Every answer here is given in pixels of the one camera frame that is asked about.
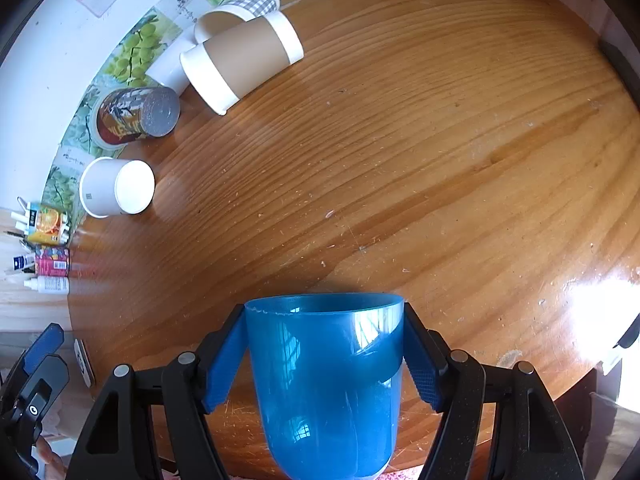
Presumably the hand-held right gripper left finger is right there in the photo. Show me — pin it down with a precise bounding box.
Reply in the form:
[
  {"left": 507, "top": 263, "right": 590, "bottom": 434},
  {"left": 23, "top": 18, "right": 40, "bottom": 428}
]
[{"left": 72, "top": 303, "right": 247, "bottom": 480}]

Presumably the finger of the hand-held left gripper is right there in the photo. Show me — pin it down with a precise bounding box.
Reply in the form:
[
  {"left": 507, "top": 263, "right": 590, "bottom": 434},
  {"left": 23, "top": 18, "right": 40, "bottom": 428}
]
[
  {"left": 7, "top": 354, "right": 71, "bottom": 443},
  {"left": 22, "top": 323, "right": 65, "bottom": 377}
]

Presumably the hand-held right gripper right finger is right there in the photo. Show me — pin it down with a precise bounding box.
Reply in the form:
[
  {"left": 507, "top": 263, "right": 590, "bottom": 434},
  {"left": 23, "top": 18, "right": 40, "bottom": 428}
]
[{"left": 402, "top": 302, "right": 586, "bottom": 480}]

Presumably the blue plastic cup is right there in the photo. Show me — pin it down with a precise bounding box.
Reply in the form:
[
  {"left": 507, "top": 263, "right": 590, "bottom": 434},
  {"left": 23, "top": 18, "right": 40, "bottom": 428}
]
[{"left": 244, "top": 292, "right": 406, "bottom": 480}]

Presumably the small white paper cup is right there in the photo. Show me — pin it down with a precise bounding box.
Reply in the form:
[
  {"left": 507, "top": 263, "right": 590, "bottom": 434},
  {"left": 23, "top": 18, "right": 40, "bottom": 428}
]
[{"left": 78, "top": 157, "right": 156, "bottom": 219}]

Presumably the red printed paper cup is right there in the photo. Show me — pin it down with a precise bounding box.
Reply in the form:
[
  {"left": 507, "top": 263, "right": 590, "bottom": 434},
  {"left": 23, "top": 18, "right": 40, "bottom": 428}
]
[{"left": 92, "top": 86, "right": 181, "bottom": 150}]

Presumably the plain white paper cup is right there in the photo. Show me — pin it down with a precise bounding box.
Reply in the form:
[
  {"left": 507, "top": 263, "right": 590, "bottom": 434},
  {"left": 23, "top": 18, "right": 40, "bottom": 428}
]
[{"left": 148, "top": 44, "right": 202, "bottom": 95}]

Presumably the brown and white paper cup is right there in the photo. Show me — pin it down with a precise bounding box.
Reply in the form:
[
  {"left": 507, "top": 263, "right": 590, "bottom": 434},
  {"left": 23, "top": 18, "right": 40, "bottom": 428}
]
[{"left": 179, "top": 10, "right": 305, "bottom": 116}]

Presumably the checked white paper cup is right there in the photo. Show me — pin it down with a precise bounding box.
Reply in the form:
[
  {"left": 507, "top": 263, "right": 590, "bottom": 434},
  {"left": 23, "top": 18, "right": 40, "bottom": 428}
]
[{"left": 193, "top": 0, "right": 281, "bottom": 44}]

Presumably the white flat device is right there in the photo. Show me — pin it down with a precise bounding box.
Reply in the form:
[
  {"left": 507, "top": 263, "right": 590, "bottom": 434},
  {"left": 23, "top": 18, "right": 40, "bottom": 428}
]
[{"left": 74, "top": 338, "right": 97, "bottom": 389}]

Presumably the white plastic bottle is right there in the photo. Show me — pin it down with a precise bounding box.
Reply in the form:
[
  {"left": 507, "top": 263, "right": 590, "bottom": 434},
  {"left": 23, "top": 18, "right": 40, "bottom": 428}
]
[{"left": 23, "top": 275, "right": 71, "bottom": 294}]

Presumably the pink drink carton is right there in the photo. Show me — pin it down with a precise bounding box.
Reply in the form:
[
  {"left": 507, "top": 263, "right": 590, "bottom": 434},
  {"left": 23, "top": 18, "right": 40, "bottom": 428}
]
[{"left": 34, "top": 245, "right": 71, "bottom": 277}]

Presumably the orange juice carton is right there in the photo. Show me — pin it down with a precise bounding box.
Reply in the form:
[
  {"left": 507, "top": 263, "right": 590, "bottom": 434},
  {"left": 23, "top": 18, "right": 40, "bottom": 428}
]
[{"left": 26, "top": 202, "right": 69, "bottom": 246}]

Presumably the black and white object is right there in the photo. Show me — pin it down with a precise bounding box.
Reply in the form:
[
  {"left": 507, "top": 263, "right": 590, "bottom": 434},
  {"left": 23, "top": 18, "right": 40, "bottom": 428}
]
[{"left": 600, "top": 310, "right": 640, "bottom": 377}]

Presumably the beige cushion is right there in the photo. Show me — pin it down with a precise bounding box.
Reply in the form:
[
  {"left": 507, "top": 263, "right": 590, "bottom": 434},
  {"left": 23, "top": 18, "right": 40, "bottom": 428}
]
[{"left": 589, "top": 389, "right": 640, "bottom": 480}]

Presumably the grape printed paper strip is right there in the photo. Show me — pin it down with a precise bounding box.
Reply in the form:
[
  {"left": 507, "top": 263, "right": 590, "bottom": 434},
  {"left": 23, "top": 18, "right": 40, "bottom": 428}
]
[{"left": 41, "top": 0, "right": 321, "bottom": 221}]

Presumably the dark chair back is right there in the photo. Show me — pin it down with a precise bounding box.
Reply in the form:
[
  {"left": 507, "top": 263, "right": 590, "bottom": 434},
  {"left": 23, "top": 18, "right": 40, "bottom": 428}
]
[{"left": 599, "top": 39, "right": 640, "bottom": 116}]

